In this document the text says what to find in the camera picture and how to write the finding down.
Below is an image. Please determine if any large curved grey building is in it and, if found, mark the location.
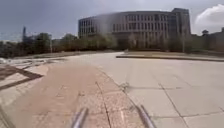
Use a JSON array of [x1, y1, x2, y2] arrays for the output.
[[77, 7, 192, 51]]

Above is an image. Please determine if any reddish stone paving strip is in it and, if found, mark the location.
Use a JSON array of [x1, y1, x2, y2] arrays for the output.
[[0, 61, 148, 128]]

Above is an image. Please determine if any low concrete kerb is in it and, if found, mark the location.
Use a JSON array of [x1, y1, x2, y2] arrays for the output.
[[115, 54, 224, 63]]

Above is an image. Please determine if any grey concrete slab pavement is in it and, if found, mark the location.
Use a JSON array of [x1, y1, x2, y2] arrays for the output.
[[0, 51, 224, 128]]

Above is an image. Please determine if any dry grass patch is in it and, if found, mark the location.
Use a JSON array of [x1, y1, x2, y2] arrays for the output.
[[123, 50, 224, 60]]

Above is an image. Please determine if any robot's own part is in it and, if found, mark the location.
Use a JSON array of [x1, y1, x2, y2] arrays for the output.
[[70, 106, 89, 128], [137, 104, 156, 128]]

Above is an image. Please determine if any row of trees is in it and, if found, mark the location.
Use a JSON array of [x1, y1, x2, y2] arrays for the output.
[[0, 32, 188, 59]]

